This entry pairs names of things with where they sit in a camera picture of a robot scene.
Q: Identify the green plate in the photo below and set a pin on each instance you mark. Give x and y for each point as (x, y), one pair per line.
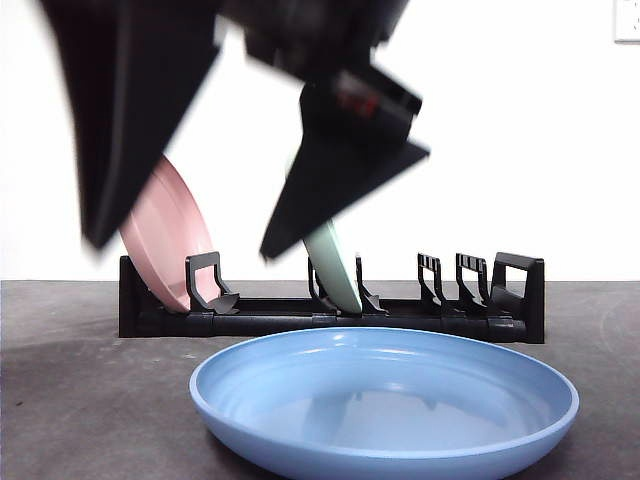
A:
(335, 270)

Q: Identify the white wall socket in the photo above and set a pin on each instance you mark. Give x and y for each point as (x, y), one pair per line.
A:
(627, 22)

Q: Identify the blue plate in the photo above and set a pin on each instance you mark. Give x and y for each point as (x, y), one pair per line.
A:
(380, 425)

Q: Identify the black plate rack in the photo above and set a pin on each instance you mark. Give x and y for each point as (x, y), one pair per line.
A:
(165, 322)

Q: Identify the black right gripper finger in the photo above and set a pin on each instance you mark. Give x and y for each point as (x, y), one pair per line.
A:
(340, 160)
(130, 100)

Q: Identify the pink plate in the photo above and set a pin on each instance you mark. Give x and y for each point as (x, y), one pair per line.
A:
(170, 240)

